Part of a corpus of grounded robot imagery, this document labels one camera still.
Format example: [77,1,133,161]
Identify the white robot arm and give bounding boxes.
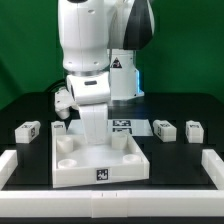
[58,0,155,144]

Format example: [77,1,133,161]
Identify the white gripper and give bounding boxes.
[54,71,111,144]

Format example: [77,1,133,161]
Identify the white U-shaped fence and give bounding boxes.
[0,149,224,218]

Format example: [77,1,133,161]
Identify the white square tabletop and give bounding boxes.
[52,132,150,188]

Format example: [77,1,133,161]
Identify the black cables at base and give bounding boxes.
[44,78,68,94]

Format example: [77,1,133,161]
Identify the white sheet with tags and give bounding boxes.
[67,119,153,136]

